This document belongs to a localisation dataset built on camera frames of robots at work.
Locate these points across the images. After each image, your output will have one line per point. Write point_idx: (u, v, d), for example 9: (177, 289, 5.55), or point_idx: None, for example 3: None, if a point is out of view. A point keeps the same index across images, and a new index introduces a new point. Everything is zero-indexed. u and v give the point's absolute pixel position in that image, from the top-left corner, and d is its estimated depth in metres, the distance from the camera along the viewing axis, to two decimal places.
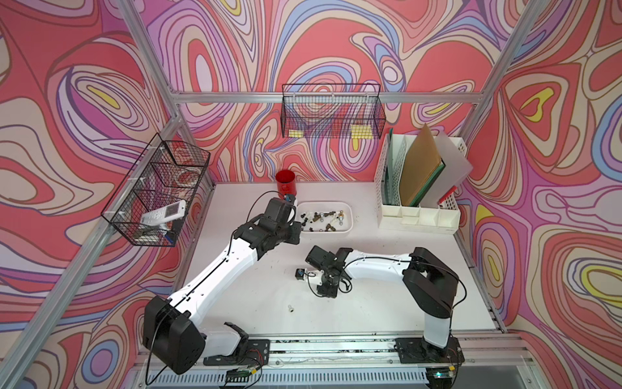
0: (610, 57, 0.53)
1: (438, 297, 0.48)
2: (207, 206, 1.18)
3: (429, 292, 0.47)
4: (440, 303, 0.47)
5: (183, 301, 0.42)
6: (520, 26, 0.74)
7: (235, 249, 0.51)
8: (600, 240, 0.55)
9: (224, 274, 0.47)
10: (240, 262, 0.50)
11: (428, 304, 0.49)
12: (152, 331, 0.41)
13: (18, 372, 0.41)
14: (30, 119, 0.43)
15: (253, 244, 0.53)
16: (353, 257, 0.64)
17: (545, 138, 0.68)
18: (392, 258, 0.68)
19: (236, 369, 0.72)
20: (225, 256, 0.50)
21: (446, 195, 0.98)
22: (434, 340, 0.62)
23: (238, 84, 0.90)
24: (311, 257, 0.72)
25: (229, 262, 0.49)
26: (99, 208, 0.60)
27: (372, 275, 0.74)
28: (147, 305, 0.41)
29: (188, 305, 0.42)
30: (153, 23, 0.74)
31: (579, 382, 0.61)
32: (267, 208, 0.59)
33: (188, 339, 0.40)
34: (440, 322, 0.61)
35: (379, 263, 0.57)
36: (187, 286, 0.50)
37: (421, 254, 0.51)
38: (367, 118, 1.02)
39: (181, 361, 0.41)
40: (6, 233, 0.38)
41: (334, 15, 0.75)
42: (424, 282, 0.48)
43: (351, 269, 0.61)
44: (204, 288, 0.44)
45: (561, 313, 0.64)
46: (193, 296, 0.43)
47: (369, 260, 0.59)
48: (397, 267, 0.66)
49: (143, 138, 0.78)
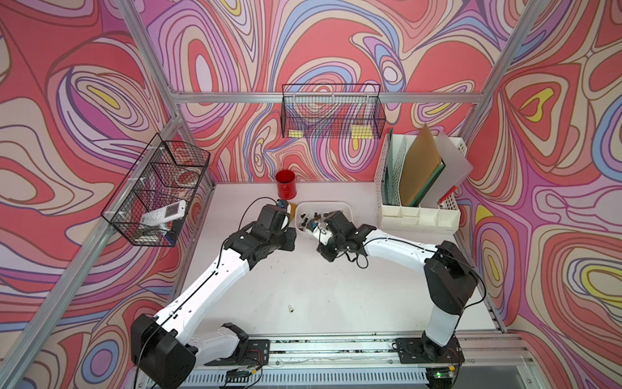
0: (610, 57, 0.53)
1: (453, 291, 0.47)
2: (207, 206, 1.18)
3: (447, 284, 0.47)
4: (453, 299, 0.47)
5: (170, 318, 0.41)
6: (520, 26, 0.74)
7: (224, 261, 0.49)
8: (600, 240, 0.55)
9: (213, 288, 0.46)
10: (231, 275, 0.49)
11: (440, 298, 0.49)
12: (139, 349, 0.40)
13: (18, 373, 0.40)
14: (29, 119, 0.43)
15: (243, 254, 0.51)
16: (376, 234, 0.64)
17: (545, 138, 0.68)
18: (416, 243, 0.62)
19: (236, 369, 0.72)
20: (215, 269, 0.48)
21: (446, 195, 0.98)
22: (434, 337, 0.63)
23: (238, 84, 0.90)
24: (331, 220, 0.72)
25: (219, 275, 0.47)
26: (99, 208, 0.60)
27: (390, 257, 0.58)
28: (134, 323, 0.40)
29: (174, 323, 0.40)
30: (153, 23, 0.74)
31: (580, 382, 0.61)
32: (260, 217, 0.58)
33: (176, 354, 0.39)
34: (448, 320, 0.55)
35: (402, 246, 0.56)
36: (174, 301, 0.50)
37: (448, 247, 0.51)
38: (367, 118, 1.02)
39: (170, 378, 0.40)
40: (6, 233, 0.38)
41: (334, 15, 0.75)
42: (445, 275, 0.47)
43: (369, 246, 0.62)
44: (192, 304, 0.43)
45: (561, 313, 0.64)
46: (181, 313, 0.42)
47: (393, 241, 0.59)
48: (420, 254, 0.52)
49: (143, 138, 0.78)
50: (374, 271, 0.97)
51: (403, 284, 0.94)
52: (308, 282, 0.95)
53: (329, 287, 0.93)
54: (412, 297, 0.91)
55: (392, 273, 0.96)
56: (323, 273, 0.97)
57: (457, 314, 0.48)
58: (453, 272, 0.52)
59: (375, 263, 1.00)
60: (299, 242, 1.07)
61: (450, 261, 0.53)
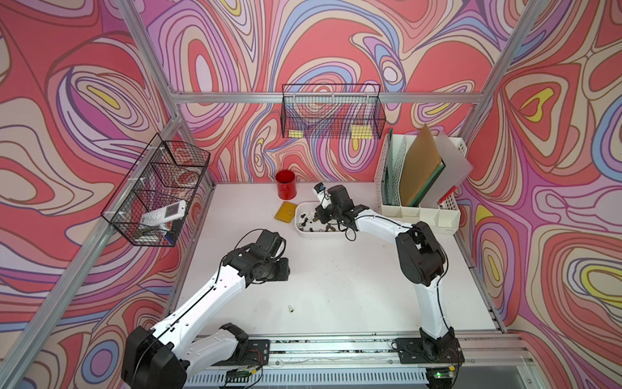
0: (610, 57, 0.53)
1: (417, 260, 0.56)
2: (207, 206, 1.18)
3: (413, 254, 0.55)
4: (417, 268, 0.55)
5: (167, 331, 0.42)
6: (520, 26, 0.74)
7: (222, 277, 0.51)
8: (600, 240, 0.55)
9: (210, 304, 0.47)
10: (227, 292, 0.50)
11: (407, 268, 0.58)
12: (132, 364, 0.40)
13: (18, 373, 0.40)
14: (29, 119, 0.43)
15: (241, 272, 0.53)
16: (366, 211, 0.74)
17: (545, 138, 0.68)
18: (396, 221, 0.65)
19: (236, 369, 0.72)
20: (212, 284, 0.50)
21: (446, 195, 0.98)
22: (427, 328, 0.66)
23: (238, 84, 0.90)
24: (334, 192, 0.79)
25: (215, 290, 0.49)
26: (99, 208, 0.60)
27: (373, 234, 0.69)
28: (130, 335, 0.40)
29: (172, 336, 0.41)
30: (153, 23, 0.74)
31: (580, 382, 0.61)
32: (259, 239, 0.62)
33: (169, 370, 0.39)
34: (428, 300, 0.60)
35: (384, 222, 0.66)
36: (172, 315, 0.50)
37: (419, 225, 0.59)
38: (367, 118, 1.02)
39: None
40: (5, 233, 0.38)
41: (334, 16, 0.75)
42: (412, 248, 0.56)
43: (359, 221, 0.72)
44: (189, 318, 0.44)
45: (561, 313, 0.64)
46: (178, 326, 0.42)
47: (378, 218, 0.68)
48: (396, 228, 0.61)
49: (143, 138, 0.78)
50: (374, 271, 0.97)
51: (403, 283, 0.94)
52: (308, 282, 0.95)
53: (329, 287, 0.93)
54: (412, 297, 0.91)
55: (392, 273, 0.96)
56: (323, 273, 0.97)
57: (433, 284, 0.58)
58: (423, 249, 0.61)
59: (375, 263, 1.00)
60: (299, 242, 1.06)
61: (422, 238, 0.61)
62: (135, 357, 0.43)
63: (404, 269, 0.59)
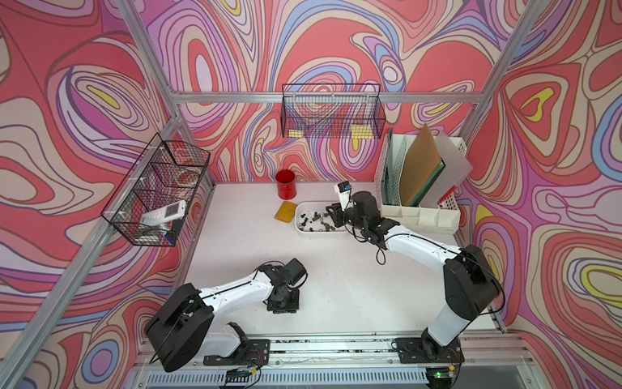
0: (610, 57, 0.53)
1: (470, 293, 0.46)
2: (207, 206, 1.18)
3: (466, 288, 0.46)
4: (470, 303, 0.46)
5: (210, 297, 0.47)
6: (520, 25, 0.74)
7: (257, 277, 0.59)
8: (600, 240, 0.55)
9: (244, 292, 0.53)
10: (259, 291, 0.56)
11: (457, 301, 0.48)
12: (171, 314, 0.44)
13: (18, 373, 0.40)
14: (29, 119, 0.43)
15: (273, 280, 0.60)
16: (398, 228, 0.64)
17: (545, 137, 0.68)
18: (438, 243, 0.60)
19: (236, 369, 0.72)
20: (249, 279, 0.57)
21: (446, 195, 0.98)
22: (436, 336, 0.63)
23: (238, 84, 0.90)
24: (362, 202, 0.67)
25: (252, 285, 0.55)
26: (99, 208, 0.60)
27: (407, 254, 0.59)
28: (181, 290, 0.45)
29: (213, 301, 0.46)
30: (153, 23, 0.74)
31: (580, 382, 0.61)
32: (288, 264, 0.70)
33: (197, 335, 0.42)
34: (457, 323, 0.54)
35: (423, 244, 0.56)
36: (215, 287, 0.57)
37: (470, 250, 0.49)
38: (367, 118, 1.02)
39: (175, 356, 0.41)
40: (5, 232, 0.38)
41: (334, 15, 0.75)
42: (464, 278, 0.46)
43: (389, 241, 0.62)
44: (228, 294, 0.50)
45: (561, 312, 0.64)
46: (219, 297, 0.48)
47: (415, 238, 0.58)
48: (441, 254, 0.51)
49: (143, 138, 0.78)
50: (373, 271, 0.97)
51: (403, 284, 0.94)
52: (308, 282, 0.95)
53: (328, 287, 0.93)
54: (413, 297, 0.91)
55: (392, 273, 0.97)
56: (323, 273, 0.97)
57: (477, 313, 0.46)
58: (475, 277, 0.51)
59: (374, 263, 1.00)
60: (299, 242, 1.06)
61: (472, 266, 0.51)
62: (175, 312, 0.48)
63: (452, 301, 0.50)
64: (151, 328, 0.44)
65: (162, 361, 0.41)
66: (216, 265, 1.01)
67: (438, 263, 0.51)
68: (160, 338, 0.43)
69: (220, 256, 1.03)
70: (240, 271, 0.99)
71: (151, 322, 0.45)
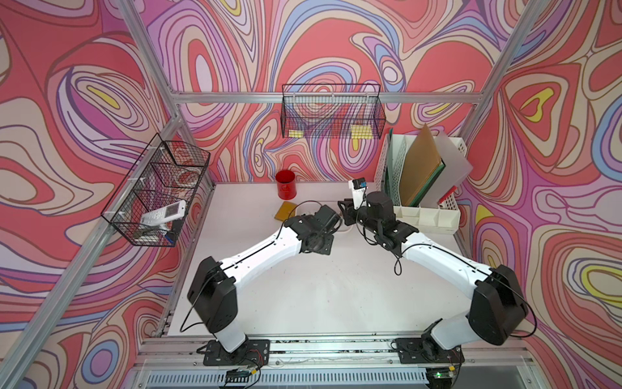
0: (611, 57, 0.53)
1: (500, 318, 0.42)
2: (207, 206, 1.18)
3: (496, 314, 0.42)
4: (499, 330, 0.42)
5: (232, 267, 0.46)
6: (520, 24, 0.74)
7: (283, 234, 0.55)
8: (600, 240, 0.55)
9: (269, 254, 0.51)
10: (285, 250, 0.53)
11: (481, 322, 0.45)
12: (198, 287, 0.46)
13: (18, 373, 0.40)
14: (29, 119, 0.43)
15: (300, 235, 0.56)
16: (418, 238, 0.58)
17: (545, 137, 0.68)
18: (466, 261, 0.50)
19: (236, 369, 0.72)
20: (273, 239, 0.53)
21: (446, 195, 0.98)
22: (440, 339, 0.63)
23: (238, 84, 0.90)
24: (378, 203, 0.61)
25: (275, 245, 0.52)
26: (99, 208, 0.60)
27: (426, 266, 0.55)
28: (202, 263, 0.46)
29: (236, 272, 0.46)
30: (153, 23, 0.74)
31: (580, 382, 0.61)
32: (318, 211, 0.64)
33: (227, 301, 0.44)
34: (462, 328, 0.54)
35: (448, 259, 0.51)
36: (236, 256, 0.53)
37: (502, 273, 0.45)
38: (367, 118, 1.02)
39: (215, 321, 0.44)
40: (6, 233, 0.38)
41: (334, 15, 0.75)
42: (497, 304, 0.42)
43: (406, 250, 0.58)
44: (251, 262, 0.48)
45: (561, 312, 0.64)
46: (241, 266, 0.47)
47: (438, 252, 0.53)
48: (471, 275, 0.47)
49: (143, 138, 0.78)
50: (373, 271, 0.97)
51: (403, 284, 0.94)
52: (309, 283, 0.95)
53: (328, 287, 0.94)
54: (413, 297, 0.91)
55: (391, 273, 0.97)
56: (323, 273, 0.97)
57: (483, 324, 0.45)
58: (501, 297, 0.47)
59: (374, 264, 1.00)
60: None
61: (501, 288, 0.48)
62: (202, 283, 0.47)
63: (474, 322, 0.47)
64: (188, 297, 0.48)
65: (205, 323, 0.45)
66: None
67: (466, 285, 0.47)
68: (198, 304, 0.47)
69: (220, 256, 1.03)
70: None
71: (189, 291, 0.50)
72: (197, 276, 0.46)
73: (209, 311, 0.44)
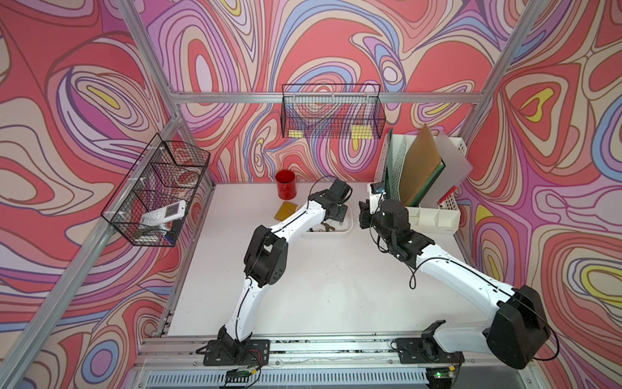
0: (610, 57, 0.53)
1: (521, 340, 0.40)
2: (207, 206, 1.18)
3: (519, 337, 0.40)
4: (521, 354, 0.41)
5: (279, 230, 0.59)
6: (520, 25, 0.74)
7: (310, 206, 0.68)
8: (600, 240, 0.55)
9: (304, 220, 0.64)
10: (316, 216, 0.67)
11: (500, 344, 0.43)
12: (255, 250, 0.58)
13: (18, 373, 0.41)
14: (28, 119, 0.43)
15: (325, 205, 0.69)
16: (435, 252, 0.56)
17: (545, 137, 0.68)
18: (487, 279, 0.47)
19: (236, 369, 0.72)
20: (304, 209, 0.67)
21: (446, 195, 0.98)
22: (445, 344, 0.62)
23: (238, 84, 0.90)
24: (393, 213, 0.59)
25: (308, 213, 0.66)
26: (99, 208, 0.60)
27: (445, 282, 0.53)
28: (257, 230, 0.58)
29: (283, 234, 0.58)
30: (153, 23, 0.74)
31: (580, 382, 0.61)
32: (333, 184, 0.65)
33: (282, 258, 0.57)
34: (469, 336, 0.54)
35: (466, 277, 0.49)
36: (279, 223, 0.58)
37: (525, 293, 0.43)
38: (367, 118, 1.02)
39: (271, 276, 0.57)
40: (5, 233, 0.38)
41: (334, 15, 0.75)
42: (521, 326, 0.40)
43: (423, 264, 0.55)
44: (293, 225, 0.61)
45: (561, 312, 0.64)
46: (286, 229, 0.60)
47: (457, 268, 0.51)
48: (492, 293, 0.45)
49: (143, 138, 0.78)
50: (373, 271, 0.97)
51: (403, 284, 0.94)
52: (308, 282, 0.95)
53: (329, 287, 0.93)
54: (413, 297, 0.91)
55: (391, 273, 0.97)
56: (323, 273, 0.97)
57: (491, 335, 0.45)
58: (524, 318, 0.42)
59: (374, 263, 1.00)
60: (299, 242, 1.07)
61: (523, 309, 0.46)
62: (259, 246, 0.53)
63: (491, 344, 0.45)
64: (244, 259, 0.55)
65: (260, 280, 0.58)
66: (216, 265, 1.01)
67: (487, 305, 0.45)
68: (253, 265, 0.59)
69: (220, 256, 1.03)
70: (240, 271, 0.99)
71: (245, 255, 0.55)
72: (253, 241, 0.59)
73: (266, 268, 0.58)
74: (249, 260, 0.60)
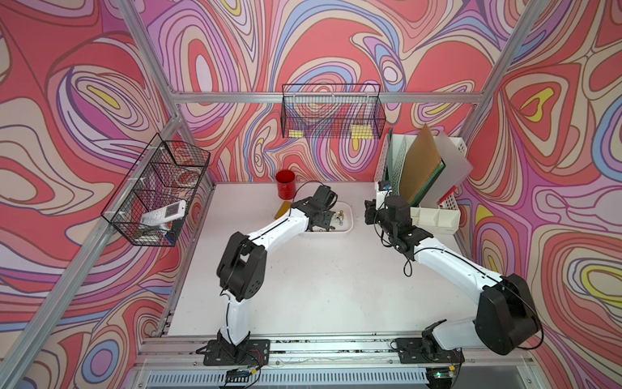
0: (611, 57, 0.53)
1: (508, 326, 0.42)
2: (207, 206, 1.18)
3: (502, 321, 0.42)
4: (504, 339, 0.42)
5: (258, 237, 0.54)
6: (520, 25, 0.74)
7: (293, 213, 0.64)
8: (601, 240, 0.55)
9: (285, 228, 0.59)
10: (298, 224, 0.63)
11: (487, 330, 0.45)
12: (230, 260, 0.52)
13: (18, 373, 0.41)
14: (29, 119, 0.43)
15: (307, 213, 0.65)
16: (432, 242, 0.59)
17: (545, 137, 0.68)
18: (477, 267, 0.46)
19: (236, 369, 0.72)
20: (287, 216, 0.63)
21: (446, 196, 0.99)
22: (442, 341, 0.63)
23: (238, 84, 0.90)
24: (394, 207, 0.64)
25: (289, 220, 0.61)
26: (99, 208, 0.60)
27: (438, 271, 0.56)
28: (231, 237, 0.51)
29: (262, 241, 0.53)
30: (153, 23, 0.74)
31: (580, 382, 0.61)
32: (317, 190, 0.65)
33: (258, 268, 0.51)
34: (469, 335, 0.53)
35: (458, 264, 0.51)
36: (260, 229, 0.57)
37: (513, 281, 0.45)
38: (367, 118, 1.02)
39: (247, 288, 0.50)
40: (5, 233, 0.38)
41: (334, 16, 0.75)
42: (504, 309, 0.42)
43: (419, 254, 0.59)
44: (273, 232, 0.56)
45: (561, 312, 0.64)
46: (266, 236, 0.55)
47: (449, 256, 0.54)
48: (479, 279, 0.47)
49: (143, 138, 0.78)
50: (373, 271, 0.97)
51: (403, 284, 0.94)
52: (309, 282, 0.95)
53: (329, 288, 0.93)
54: (413, 297, 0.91)
55: (391, 273, 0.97)
56: (323, 272, 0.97)
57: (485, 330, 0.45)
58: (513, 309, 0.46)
59: (374, 264, 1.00)
60: (300, 242, 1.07)
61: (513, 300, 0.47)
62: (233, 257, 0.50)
63: (479, 330, 0.47)
64: (218, 271, 0.54)
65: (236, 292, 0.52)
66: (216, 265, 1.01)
67: (474, 290, 0.47)
68: (229, 277, 0.52)
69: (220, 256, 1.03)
70: None
71: (219, 267, 0.54)
72: (227, 250, 0.53)
73: (241, 281, 0.51)
74: (223, 271, 0.53)
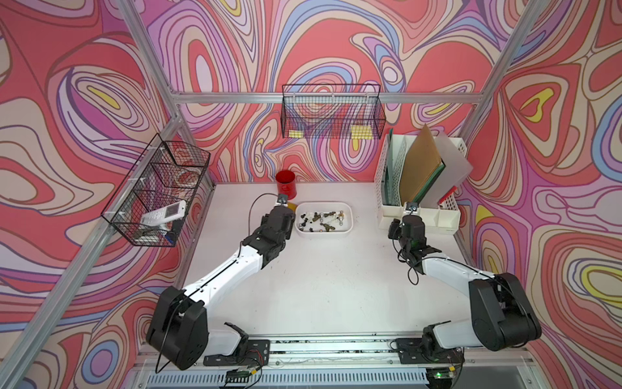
0: (611, 57, 0.53)
1: (494, 315, 0.44)
2: (207, 206, 1.18)
3: (489, 310, 0.44)
4: (493, 330, 0.43)
5: (197, 292, 0.45)
6: (520, 25, 0.74)
7: (243, 252, 0.56)
8: (600, 241, 0.55)
9: (232, 271, 0.51)
10: (249, 266, 0.54)
11: (479, 325, 0.46)
12: (161, 323, 0.43)
13: (18, 374, 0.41)
14: (29, 119, 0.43)
15: (260, 250, 0.58)
16: (440, 253, 0.66)
17: (545, 138, 0.68)
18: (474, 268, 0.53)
19: (236, 369, 0.72)
20: (235, 258, 0.54)
21: (446, 196, 0.99)
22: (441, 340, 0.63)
23: (238, 84, 0.90)
24: (410, 224, 0.71)
25: (238, 262, 0.53)
26: (99, 208, 0.60)
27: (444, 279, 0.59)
28: (161, 295, 0.43)
29: (202, 296, 0.44)
30: (153, 23, 0.74)
31: (580, 382, 0.61)
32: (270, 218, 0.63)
33: (198, 330, 0.42)
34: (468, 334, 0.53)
35: (457, 267, 0.56)
36: (200, 280, 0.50)
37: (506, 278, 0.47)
38: (367, 118, 1.02)
39: (185, 355, 0.41)
40: (5, 233, 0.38)
41: (334, 16, 0.75)
42: (492, 299, 0.45)
43: (427, 263, 0.64)
44: (216, 282, 0.48)
45: (561, 313, 0.64)
46: (207, 288, 0.46)
47: (450, 262, 0.59)
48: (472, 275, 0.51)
49: (143, 138, 0.78)
50: (373, 271, 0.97)
51: (403, 283, 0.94)
52: (308, 282, 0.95)
53: (328, 288, 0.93)
54: (413, 297, 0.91)
55: (391, 273, 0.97)
56: (323, 272, 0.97)
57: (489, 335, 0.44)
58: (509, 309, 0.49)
59: (374, 264, 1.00)
60: (299, 242, 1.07)
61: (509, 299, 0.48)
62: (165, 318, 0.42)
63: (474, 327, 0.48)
64: (148, 339, 0.43)
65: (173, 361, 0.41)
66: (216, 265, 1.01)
67: None
68: (163, 343, 0.43)
69: (220, 256, 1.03)
70: None
71: (149, 333, 0.43)
72: (156, 313, 0.43)
73: (177, 347, 0.41)
74: (154, 338, 0.43)
